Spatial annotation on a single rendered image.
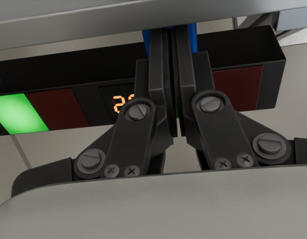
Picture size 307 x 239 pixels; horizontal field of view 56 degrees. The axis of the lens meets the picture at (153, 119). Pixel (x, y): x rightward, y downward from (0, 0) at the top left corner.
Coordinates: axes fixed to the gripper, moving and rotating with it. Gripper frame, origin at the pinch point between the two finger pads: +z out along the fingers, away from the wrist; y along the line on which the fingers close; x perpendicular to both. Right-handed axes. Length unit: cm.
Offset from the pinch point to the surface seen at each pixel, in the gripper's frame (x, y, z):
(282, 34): -13.4, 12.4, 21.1
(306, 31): -40, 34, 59
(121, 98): -3.9, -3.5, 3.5
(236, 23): -20.3, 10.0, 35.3
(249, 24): -15.2, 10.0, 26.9
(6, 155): -60, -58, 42
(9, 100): -3.0, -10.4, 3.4
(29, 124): -5.3, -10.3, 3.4
